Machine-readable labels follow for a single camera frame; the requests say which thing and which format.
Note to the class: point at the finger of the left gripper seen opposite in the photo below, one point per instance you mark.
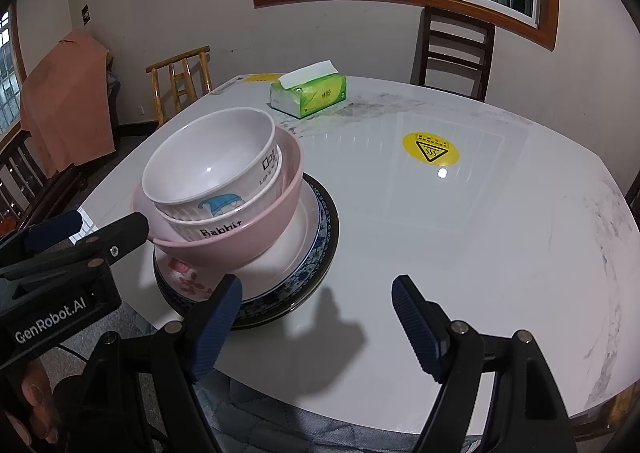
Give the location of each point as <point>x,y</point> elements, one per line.
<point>122,235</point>

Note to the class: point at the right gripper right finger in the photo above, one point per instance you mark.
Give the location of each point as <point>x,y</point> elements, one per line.
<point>425,324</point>

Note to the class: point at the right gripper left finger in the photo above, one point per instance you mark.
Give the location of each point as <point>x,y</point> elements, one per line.
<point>212,322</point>

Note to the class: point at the white pink-flower deep plate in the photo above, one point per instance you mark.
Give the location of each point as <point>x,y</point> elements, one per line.
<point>261,275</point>

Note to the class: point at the large pink bowl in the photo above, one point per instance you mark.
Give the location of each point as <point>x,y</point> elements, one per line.
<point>231,250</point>

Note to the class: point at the large blue floral plate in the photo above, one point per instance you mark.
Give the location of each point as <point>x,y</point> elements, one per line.
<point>295,289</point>

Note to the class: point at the small white gnome bowl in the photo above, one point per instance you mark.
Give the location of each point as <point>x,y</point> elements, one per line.
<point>215,164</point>

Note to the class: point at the white rabbit bowl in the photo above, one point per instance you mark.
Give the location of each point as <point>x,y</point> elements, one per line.
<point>230,212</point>

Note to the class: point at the operator left hand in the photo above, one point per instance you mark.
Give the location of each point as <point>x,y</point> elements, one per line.
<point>31,410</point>

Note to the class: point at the orange cloth covered furniture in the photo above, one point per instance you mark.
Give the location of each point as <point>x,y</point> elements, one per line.
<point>64,104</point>

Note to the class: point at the round yellow warning sticker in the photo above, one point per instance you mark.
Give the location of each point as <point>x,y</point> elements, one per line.
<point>431,149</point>

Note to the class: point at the light bamboo chair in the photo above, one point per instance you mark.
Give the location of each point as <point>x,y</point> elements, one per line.
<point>180,80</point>

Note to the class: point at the green tissue box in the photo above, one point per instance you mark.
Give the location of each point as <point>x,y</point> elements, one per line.
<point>308,90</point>

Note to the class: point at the dark chair at right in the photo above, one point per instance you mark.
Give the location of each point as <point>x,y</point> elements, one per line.
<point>632,198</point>

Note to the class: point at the dark wooden chair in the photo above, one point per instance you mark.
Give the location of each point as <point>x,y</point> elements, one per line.
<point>453,53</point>

